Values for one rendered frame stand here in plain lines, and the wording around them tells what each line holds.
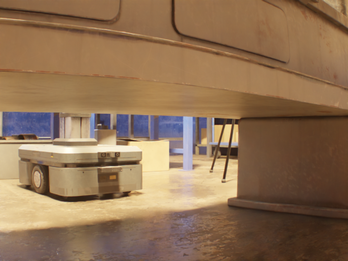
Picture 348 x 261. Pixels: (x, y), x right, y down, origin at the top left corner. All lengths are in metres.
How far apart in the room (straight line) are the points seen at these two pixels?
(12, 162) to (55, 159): 0.95
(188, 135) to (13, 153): 1.61
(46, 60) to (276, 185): 1.35
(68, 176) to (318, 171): 1.13
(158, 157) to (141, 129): 4.53
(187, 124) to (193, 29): 2.74
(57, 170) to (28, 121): 6.54
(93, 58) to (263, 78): 0.37
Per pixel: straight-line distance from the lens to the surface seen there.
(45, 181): 2.09
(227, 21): 0.97
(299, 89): 0.89
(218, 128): 6.01
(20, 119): 8.37
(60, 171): 1.90
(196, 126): 6.25
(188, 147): 3.59
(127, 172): 2.09
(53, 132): 3.36
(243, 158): 1.80
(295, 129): 1.64
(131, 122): 5.31
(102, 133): 3.26
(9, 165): 2.83
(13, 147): 2.84
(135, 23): 0.78
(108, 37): 0.54
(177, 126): 7.25
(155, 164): 3.54
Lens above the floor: 0.33
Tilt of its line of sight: level
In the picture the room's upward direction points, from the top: straight up
